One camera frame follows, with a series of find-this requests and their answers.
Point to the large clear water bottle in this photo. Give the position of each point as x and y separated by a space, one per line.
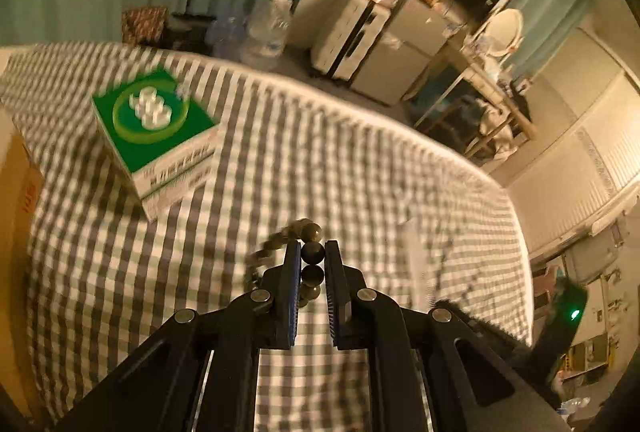
267 32

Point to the dark bag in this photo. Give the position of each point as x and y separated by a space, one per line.
190 32

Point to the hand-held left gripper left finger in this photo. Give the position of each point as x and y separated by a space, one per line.
292 294

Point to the green and white box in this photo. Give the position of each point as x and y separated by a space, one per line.
150 132

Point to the brown cardboard box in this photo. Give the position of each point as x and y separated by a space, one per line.
15 192

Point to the round white mirror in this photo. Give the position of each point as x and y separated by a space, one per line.
502 32

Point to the grey cabinet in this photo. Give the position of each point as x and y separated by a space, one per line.
400 52

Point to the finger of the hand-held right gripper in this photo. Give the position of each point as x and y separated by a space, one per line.
485 324

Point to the short green curtain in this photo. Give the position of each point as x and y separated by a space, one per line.
550 7

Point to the patterned brown box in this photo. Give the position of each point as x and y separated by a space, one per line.
144 26

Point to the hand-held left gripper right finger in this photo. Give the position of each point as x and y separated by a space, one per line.
334 297

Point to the wooden desk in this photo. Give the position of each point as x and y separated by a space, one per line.
470 77

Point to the checked bed sheet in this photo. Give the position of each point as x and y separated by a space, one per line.
310 172

